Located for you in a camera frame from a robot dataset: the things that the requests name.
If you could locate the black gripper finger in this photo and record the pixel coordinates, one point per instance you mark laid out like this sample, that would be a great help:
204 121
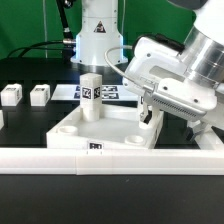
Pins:
195 129
146 114

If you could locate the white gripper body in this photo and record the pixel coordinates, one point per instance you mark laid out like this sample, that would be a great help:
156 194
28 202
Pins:
153 64

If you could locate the white square tabletop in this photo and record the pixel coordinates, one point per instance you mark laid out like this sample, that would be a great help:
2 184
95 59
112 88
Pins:
118 128

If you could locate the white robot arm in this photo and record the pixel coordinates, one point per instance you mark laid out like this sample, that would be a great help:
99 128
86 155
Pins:
202 52

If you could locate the white sheet with fiducial tags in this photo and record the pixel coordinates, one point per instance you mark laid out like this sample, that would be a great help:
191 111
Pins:
71 92

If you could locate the white part at left edge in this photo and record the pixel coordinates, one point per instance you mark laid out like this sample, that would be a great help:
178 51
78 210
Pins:
1 120

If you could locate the white L-shaped fixture wall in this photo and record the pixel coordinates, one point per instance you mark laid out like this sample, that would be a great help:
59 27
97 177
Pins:
209 161

